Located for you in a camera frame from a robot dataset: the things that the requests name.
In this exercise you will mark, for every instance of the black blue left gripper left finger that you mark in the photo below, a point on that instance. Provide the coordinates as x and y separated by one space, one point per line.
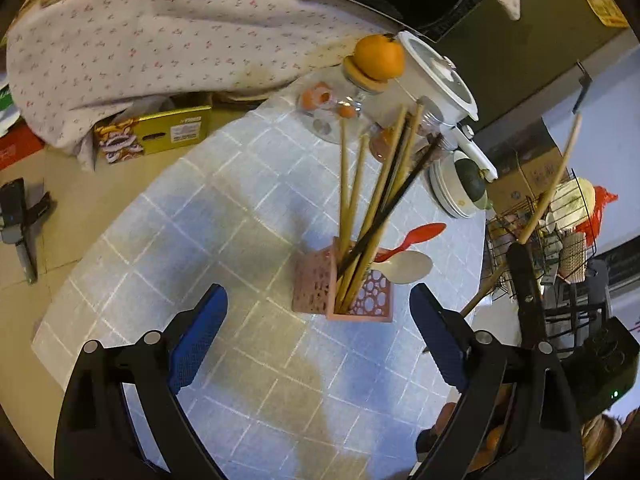
96 438

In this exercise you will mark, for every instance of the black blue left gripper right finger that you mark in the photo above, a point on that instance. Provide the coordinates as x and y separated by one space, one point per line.
515 417

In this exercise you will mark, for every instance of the black metal-tipped chopstick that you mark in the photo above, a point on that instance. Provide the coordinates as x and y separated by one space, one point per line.
387 178

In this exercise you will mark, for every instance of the white plastic spoon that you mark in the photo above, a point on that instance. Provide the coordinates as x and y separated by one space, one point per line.
405 267

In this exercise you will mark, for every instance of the black device on floor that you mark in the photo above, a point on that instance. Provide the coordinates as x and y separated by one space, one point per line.
17 218

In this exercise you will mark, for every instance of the red plastic spoon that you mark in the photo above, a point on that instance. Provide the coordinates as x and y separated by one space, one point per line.
418 235

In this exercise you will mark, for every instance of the red plastic bag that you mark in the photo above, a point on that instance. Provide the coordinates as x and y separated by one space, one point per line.
597 212

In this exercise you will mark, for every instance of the dark green avocado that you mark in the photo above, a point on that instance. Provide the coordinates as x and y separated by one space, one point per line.
470 178

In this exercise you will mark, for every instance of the pink perforated utensil holder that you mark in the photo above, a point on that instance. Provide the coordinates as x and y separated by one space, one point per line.
316 289

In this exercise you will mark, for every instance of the stack of white bowls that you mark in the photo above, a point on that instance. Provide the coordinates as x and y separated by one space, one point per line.
448 190

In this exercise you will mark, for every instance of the cardboard box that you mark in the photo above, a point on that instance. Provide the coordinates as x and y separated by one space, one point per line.
523 180

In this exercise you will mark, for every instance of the yellow snack box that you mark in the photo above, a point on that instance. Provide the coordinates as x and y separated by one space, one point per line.
154 133

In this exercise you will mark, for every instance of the red box on floor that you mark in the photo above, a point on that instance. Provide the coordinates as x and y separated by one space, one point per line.
18 143

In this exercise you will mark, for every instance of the brown spice jar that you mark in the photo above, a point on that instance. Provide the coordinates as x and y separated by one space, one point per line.
429 135

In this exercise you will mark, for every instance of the red spice jar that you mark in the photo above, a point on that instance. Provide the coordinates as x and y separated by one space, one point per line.
381 142

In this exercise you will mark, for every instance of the white pot with lid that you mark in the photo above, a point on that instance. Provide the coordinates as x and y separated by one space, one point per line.
432 79

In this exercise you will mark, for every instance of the floral white cloth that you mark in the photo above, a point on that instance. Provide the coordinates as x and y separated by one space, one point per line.
76 62

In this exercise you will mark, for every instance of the glass jar with cork lid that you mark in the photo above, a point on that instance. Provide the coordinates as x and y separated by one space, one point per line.
333 105

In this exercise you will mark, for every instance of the orange fruit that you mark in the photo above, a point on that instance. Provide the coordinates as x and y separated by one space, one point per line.
380 57

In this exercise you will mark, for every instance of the wire dish rack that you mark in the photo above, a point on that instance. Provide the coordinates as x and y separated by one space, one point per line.
559 247

